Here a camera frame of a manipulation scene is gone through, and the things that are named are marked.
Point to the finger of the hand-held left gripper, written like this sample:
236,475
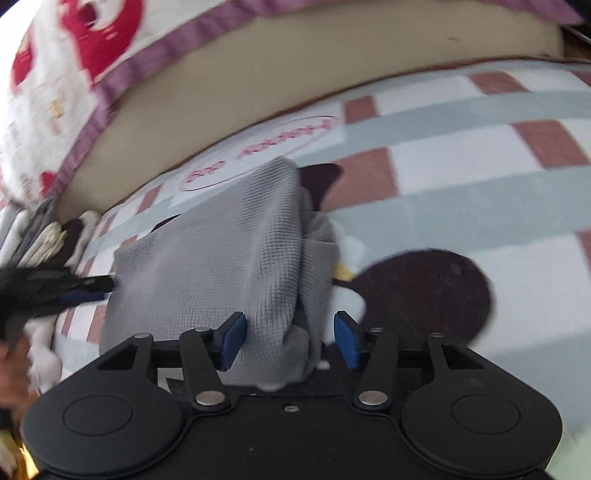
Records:
85,298
94,281

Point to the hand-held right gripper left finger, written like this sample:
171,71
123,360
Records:
233,340

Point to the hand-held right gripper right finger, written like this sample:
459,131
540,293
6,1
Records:
346,340

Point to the grey knit sweater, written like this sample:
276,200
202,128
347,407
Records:
207,258

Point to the stack of folded clothes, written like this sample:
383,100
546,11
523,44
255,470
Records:
51,240

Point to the person's left hand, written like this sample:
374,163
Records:
14,374

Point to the person's white knit clothing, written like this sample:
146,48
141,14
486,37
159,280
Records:
44,360

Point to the quilted bear print bedspread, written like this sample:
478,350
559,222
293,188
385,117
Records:
69,69

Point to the beige mattress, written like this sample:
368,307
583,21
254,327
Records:
323,60

